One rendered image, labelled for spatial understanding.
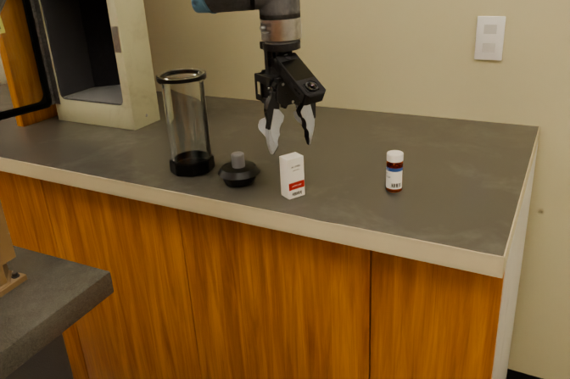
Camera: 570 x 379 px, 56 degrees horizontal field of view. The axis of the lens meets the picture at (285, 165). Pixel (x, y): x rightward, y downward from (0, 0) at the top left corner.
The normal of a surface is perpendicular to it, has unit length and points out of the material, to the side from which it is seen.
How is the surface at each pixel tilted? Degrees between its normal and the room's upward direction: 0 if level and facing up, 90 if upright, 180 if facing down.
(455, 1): 90
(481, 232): 1
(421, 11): 90
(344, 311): 90
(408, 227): 0
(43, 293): 0
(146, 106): 90
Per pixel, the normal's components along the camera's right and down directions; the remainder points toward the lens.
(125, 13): 0.88, 0.14
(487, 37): -0.47, 0.36
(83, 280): -0.05, -0.93
